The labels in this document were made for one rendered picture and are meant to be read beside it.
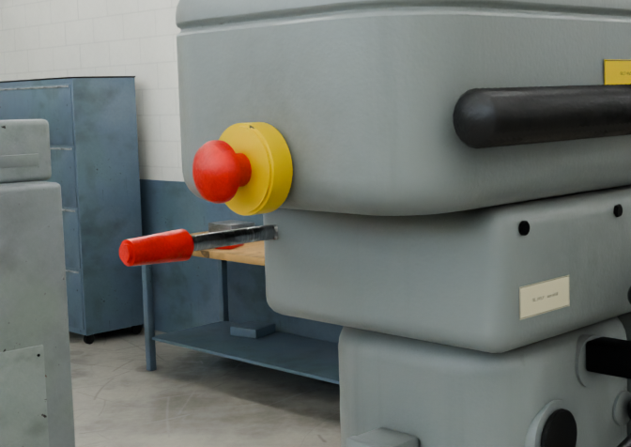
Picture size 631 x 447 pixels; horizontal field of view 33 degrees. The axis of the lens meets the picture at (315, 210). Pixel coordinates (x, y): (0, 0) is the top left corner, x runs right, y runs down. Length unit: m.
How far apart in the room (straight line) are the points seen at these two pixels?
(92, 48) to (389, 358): 8.28
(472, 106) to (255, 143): 0.14
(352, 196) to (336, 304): 0.17
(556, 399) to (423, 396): 0.10
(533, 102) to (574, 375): 0.26
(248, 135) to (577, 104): 0.21
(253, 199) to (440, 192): 0.12
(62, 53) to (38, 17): 0.48
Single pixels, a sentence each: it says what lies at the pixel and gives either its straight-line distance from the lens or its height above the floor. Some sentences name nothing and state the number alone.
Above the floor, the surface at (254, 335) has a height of 0.25.
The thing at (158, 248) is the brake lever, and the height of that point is 1.70.
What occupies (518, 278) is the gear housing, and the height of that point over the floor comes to 1.68.
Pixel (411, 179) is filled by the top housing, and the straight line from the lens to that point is 0.64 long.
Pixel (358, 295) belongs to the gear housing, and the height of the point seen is 1.66.
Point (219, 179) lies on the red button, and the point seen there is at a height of 1.76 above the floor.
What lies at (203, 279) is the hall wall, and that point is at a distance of 8.02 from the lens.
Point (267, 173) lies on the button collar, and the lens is 0.67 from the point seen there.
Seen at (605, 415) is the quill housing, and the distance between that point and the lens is 0.88.
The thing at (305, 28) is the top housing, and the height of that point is 1.85.
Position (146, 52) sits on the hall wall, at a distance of 8.42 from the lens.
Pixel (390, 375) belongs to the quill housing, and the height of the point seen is 1.59.
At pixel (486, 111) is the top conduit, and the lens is 0.62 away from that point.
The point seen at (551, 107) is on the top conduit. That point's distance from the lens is 0.66.
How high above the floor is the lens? 1.81
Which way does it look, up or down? 6 degrees down
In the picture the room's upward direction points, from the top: 2 degrees counter-clockwise
